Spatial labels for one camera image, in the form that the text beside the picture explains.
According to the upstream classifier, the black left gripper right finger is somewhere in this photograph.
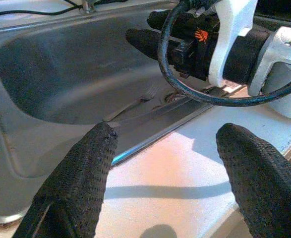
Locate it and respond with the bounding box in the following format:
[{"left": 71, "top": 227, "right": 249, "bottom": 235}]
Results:
[{"left": 216, "top": 122, "right": 291, "bottom": 238}]

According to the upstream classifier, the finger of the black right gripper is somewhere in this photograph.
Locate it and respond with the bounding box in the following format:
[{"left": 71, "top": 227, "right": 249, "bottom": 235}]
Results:
[
  {"left": 125, "top": 28, "right": 173, "bottom": 61},
  {"left": 146, "top": 11, "right": 195, "bottom": 29}
]

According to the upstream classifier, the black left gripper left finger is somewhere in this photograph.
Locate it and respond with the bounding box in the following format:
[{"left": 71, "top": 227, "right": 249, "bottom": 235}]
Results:
[{"left": 12, "top": 121, "right": 118, "bottom": 238}]

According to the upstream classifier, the steel faucet with blue lever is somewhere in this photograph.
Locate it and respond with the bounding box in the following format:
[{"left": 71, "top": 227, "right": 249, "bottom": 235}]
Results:
[{"left": 82, "top": 0, "right": 96, "bottom": 14}]

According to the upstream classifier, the stainless steel sink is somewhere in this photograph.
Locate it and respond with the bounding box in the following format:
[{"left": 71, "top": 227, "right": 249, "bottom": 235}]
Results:
[{"left": 0, "top": 0, "right": 225, "bottom": 226}]

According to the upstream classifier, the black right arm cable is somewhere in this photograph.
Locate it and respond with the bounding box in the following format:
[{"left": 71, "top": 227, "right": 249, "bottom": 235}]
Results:
[{"left": 157, "top": 0, "right": 291, "bottom": 108}]

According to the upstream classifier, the black wall cable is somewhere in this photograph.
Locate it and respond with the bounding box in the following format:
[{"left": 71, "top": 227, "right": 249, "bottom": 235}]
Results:
[{"left": 0, "top": 0, "right": 83, "bottom": 20}]

